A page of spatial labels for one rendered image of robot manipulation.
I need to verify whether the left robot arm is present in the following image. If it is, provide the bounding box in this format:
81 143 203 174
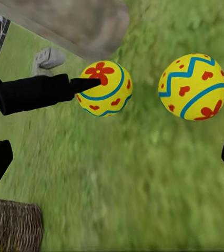
0 47 101 114

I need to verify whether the easter egg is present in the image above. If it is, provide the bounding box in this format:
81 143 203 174
158 54 224 121
77 61 134 116

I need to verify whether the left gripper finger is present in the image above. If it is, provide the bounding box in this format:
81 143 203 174
69 78 101 97

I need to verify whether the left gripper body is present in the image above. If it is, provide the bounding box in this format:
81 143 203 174
18 74 73 111

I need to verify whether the wicker basket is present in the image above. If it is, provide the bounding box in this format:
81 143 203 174
0 199 43 252

